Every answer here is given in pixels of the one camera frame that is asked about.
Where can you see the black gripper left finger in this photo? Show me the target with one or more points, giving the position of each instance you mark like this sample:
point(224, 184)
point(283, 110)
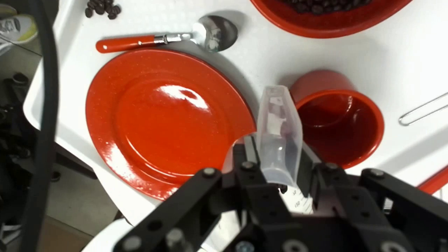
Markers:
point(196, 200)

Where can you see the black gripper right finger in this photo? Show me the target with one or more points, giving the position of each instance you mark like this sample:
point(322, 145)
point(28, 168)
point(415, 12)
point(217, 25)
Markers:
point(373, 196)

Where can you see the red bowl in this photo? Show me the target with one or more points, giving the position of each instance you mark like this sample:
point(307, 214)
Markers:
point(331, 22)

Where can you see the red mug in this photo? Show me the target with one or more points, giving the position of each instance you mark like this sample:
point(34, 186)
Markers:
point(345, 126)

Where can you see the red plate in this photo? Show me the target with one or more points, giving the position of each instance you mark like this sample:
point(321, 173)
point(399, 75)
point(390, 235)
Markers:
point(159, 120)

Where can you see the white plastic tray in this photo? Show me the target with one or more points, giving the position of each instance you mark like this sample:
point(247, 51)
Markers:
point(280, 60)

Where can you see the dark coffee beans pile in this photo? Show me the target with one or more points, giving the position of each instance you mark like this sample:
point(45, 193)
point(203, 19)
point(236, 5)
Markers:
point(327, 4)
point(103, 8)

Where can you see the white sneaker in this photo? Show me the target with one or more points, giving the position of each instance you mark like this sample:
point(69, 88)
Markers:
point(19, 28)

